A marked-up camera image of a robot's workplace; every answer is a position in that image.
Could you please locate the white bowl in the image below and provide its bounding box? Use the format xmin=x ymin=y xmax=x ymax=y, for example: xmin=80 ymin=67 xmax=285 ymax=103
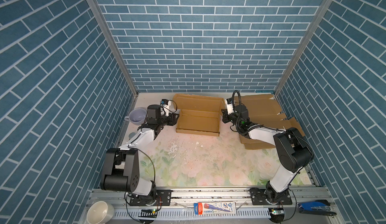
xmin=86 ymin=201 xmax=115 ymax=224

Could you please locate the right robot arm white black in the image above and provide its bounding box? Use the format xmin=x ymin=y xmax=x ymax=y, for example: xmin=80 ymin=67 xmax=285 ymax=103
xmin=221 ymin=104 xmax=314 ymax=205

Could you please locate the left controller board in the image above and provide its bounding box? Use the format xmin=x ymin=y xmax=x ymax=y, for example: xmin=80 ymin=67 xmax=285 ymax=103
xmin=138 ymin=210 xmax=158 ymax=224

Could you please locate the toothpaste package red blue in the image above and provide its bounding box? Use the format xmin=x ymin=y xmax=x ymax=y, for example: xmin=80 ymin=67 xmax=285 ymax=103
xmin=194 ymin=202 xmax=236 ymax=216

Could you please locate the controller board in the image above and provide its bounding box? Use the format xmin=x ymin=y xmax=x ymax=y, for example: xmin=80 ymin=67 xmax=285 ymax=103
xmin=138 ymin=210 xmax=158 ymax=224
xmin=268 ymin=208 xmax=285 ymax=224

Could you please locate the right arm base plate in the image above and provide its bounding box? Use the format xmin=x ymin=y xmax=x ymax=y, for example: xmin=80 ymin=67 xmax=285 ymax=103
xmin=249 ymin=187 xmax=293 ymax=206

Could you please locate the small jar with lid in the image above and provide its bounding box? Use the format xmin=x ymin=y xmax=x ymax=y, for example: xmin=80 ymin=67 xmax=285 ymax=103
xmin=129 ymin=132 xmax=137 ymax=139

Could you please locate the aluminium rail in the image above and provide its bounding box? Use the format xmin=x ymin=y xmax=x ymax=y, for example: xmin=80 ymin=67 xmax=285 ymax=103
xmin=79 ymin=185 xmax=344 ymax=224

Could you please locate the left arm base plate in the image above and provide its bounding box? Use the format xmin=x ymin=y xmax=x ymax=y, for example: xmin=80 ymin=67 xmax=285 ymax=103
xmin=127 ymin=189 xmax=172 ymax=207

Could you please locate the blue stapler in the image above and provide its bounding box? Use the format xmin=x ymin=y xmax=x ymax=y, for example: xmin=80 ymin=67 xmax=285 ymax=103
xmin=298 ymin=199 xmax=337 ymax=217

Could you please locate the flat brown cardboard box stack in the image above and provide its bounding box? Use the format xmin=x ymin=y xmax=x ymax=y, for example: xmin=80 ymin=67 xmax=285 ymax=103
xmin=239 ymin=94 xmax=305 ymax=150

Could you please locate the lavender mug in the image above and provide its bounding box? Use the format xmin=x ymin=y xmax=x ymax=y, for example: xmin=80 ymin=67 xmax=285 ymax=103
xmin=124 ymin=108 xmax=147 ymax=126

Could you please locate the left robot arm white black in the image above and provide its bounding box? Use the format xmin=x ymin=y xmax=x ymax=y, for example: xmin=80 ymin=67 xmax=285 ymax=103
xmin=100 ymin=99 xmax=180 ymax=206

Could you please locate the right controller board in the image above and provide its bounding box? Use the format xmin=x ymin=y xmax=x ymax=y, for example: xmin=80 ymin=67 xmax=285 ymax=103
xmin=268 ymin=208 xmax=285 ymax=224

